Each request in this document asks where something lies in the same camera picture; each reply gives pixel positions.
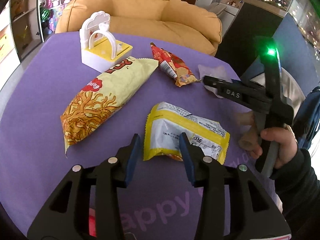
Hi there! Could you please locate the yellow white snack wrapper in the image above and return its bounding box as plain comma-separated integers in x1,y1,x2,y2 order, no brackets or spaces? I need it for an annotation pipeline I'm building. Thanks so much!
143,101,231,165

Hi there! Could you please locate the black sleeve right forearm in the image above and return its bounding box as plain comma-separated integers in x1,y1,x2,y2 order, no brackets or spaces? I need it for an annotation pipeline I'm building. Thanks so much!
271,148,319,239

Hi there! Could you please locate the right hand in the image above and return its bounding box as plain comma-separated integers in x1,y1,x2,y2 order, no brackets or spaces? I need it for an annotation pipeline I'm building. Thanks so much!
236,111,298,169

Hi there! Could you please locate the clear crumpled plastic wrapper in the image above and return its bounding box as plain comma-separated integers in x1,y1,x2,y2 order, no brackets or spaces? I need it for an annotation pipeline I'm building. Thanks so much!
198,64,232,98

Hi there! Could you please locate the red cap pink container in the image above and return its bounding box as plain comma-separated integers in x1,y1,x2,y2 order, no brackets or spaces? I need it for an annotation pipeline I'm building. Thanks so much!
88,208,97,237

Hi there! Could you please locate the white cloth on furniture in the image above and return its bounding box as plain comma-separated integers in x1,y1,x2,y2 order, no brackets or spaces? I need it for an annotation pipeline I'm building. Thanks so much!
249,76,307,111

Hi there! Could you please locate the blue backpack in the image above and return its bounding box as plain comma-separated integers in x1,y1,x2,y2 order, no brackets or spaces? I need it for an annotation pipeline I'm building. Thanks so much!
292,86,320,149

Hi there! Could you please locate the red small snack packet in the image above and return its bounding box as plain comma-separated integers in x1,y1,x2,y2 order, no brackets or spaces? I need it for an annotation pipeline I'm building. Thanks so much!
150,42,199,87

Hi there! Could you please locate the blue cloth covered cabinet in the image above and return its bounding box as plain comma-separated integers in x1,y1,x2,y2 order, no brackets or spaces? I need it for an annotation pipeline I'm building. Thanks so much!
215,3,319,94

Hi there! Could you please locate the yellow leather armchair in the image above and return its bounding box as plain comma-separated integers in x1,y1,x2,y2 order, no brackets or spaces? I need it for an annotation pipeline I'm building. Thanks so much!
55,0,222,56

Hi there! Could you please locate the purple tablecloth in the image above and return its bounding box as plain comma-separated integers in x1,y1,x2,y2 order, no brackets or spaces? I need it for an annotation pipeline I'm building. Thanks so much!
0,31,283,240

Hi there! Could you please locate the glass fish tank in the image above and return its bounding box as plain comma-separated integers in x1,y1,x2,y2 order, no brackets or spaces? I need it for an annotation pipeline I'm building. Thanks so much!
257,0,319,61

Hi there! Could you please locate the noodle snack bag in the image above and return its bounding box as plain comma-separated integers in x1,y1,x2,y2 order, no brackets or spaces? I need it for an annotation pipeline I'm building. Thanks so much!
60,56,158,151

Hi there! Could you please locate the white yellow toy stand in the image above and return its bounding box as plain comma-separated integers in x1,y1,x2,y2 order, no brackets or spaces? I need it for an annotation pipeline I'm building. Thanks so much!
79,11,133,73

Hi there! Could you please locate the colourful toy boxes pile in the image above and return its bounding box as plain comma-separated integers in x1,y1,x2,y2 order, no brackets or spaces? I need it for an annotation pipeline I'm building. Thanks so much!
40,0,71,36

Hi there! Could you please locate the wooden wall shelf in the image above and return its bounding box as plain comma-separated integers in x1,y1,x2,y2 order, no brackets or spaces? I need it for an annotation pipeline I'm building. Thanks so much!
1,0,44,61

